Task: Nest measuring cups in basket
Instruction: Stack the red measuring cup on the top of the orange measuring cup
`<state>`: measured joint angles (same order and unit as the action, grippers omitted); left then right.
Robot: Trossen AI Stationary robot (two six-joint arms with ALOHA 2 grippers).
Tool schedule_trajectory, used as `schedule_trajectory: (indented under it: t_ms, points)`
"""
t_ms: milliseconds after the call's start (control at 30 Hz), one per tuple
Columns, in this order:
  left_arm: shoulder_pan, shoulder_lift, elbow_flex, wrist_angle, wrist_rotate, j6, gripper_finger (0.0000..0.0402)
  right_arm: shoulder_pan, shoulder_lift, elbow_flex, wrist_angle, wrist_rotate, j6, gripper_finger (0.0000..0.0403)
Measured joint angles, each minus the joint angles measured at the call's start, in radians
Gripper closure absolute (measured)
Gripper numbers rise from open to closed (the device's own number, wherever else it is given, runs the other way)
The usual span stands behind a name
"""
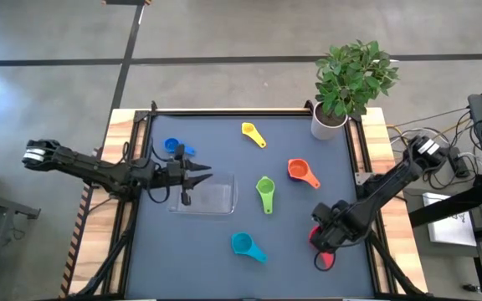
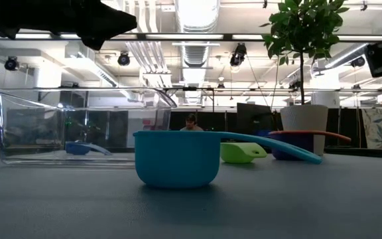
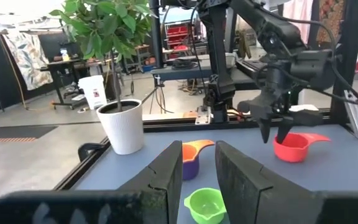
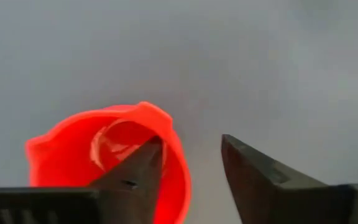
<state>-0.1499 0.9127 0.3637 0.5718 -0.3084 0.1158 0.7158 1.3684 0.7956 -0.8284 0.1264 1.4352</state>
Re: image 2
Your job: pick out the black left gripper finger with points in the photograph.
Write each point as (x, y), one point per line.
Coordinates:
(118, 23)

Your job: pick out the person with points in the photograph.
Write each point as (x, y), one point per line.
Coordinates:
(191, 123)

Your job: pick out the white ribbed plant pot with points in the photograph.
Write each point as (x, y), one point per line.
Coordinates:
(310, 119)

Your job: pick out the teal measuring cup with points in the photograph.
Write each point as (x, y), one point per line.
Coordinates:
(177, 159)

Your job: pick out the small blue measuring cup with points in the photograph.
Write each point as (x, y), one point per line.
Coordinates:
(76, 148)

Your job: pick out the purple measuring cup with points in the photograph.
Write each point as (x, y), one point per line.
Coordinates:
(290, 149)

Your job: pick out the green leafy plant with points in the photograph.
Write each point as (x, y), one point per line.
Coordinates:
(303, 26)

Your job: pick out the black monitor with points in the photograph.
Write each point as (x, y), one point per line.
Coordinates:
(254, 117)

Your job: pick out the black ceiling spotlight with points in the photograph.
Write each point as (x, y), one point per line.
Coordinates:
(238, 54)
(123, 59)
(357, 61)
(11, 63)

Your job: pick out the orange measuring cup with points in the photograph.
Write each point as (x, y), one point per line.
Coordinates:
(330, 135)

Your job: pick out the clear plastic basket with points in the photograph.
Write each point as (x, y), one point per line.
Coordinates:
(45, 160)

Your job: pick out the green measuring cup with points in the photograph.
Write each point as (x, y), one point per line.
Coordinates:
(237, 153)

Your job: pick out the floral patterned curtain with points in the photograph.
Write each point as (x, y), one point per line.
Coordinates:
(376, 127)

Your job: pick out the silver ventilation duct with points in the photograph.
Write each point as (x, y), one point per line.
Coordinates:
(196, 49)

